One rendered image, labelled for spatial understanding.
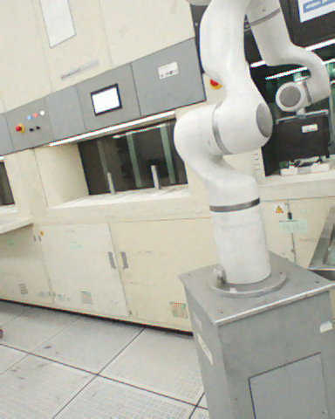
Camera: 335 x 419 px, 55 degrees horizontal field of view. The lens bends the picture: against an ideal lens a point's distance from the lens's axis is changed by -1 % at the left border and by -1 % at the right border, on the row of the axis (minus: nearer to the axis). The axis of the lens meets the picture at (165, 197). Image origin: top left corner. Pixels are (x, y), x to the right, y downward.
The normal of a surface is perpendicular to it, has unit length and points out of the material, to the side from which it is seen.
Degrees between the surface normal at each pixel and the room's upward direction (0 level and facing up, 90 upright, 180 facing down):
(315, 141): 90
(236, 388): 90
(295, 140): 90
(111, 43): 90
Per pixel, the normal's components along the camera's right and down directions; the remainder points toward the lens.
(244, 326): 0.22, 0.11
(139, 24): -0.52, 0.23
